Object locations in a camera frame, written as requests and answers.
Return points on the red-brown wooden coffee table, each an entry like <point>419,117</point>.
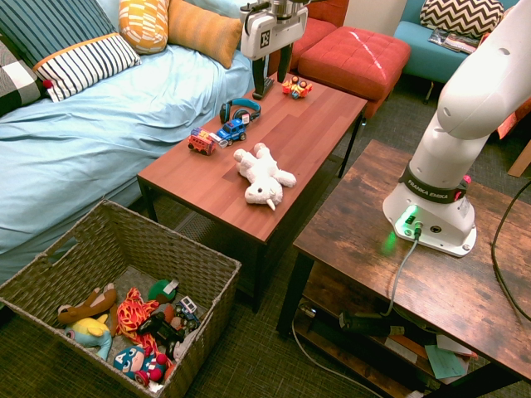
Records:
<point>298,137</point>

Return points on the white paper sheet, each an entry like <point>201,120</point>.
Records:
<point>400,349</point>

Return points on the blue toy car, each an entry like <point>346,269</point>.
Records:
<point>232,130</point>

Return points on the orange flame pattern plush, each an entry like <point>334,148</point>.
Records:
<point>130,313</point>

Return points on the black power brick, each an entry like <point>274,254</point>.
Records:
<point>365,324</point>

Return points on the teal striped large pillow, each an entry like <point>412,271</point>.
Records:
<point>50,25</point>

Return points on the black white checked pillow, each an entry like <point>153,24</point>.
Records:
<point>16,83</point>

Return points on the green round plush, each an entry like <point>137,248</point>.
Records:
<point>159,290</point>

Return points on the brown dog plush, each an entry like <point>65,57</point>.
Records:
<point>89,307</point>

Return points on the navy white striped pillow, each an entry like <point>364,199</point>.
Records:
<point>83,66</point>

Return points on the black game controller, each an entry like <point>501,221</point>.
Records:
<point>164,329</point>

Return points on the magazines stack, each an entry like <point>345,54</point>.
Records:
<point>452,40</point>

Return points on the grey woven wicker basket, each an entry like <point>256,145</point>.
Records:
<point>137,244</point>

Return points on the rustic dark wood table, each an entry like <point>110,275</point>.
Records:
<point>352,224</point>

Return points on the Captain America plush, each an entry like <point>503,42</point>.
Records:
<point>132,360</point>

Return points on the toy monster truck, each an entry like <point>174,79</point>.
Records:
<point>186,313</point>

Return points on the red toy bus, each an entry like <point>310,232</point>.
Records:
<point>201,144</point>

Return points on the teal paper sheet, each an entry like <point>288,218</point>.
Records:
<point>444,361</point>

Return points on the orange rectangular pillow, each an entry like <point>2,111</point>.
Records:
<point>203,31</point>

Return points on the teal sofa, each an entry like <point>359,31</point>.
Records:
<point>419,54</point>

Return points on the bed with light blue sheet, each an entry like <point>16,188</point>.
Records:
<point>103,137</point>

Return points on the grey animal plush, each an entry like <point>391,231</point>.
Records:
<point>182,347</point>

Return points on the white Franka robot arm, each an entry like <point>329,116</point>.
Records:
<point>456,103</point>

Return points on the red armchair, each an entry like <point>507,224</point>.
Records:
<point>319,33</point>

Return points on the blue black headphones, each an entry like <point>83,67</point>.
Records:
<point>249,103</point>

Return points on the small white toy car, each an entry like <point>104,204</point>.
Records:
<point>220,139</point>

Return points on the light wooden furniture leg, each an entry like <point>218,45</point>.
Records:
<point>522,159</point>

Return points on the yellow white patterned pillow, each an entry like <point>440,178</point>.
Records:
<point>143,25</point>

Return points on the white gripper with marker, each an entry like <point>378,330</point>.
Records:
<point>265,35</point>

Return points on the blue rainbow pony plush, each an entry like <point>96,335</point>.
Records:
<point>93,340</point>

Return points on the white stuffed unicorn toy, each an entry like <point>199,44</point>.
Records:
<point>261,174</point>

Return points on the red tufted ottoman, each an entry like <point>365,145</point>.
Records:
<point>352,58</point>

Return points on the black white chevron pillow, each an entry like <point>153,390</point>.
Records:
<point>460,16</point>

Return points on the brown toy ball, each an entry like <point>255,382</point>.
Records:
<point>169,314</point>

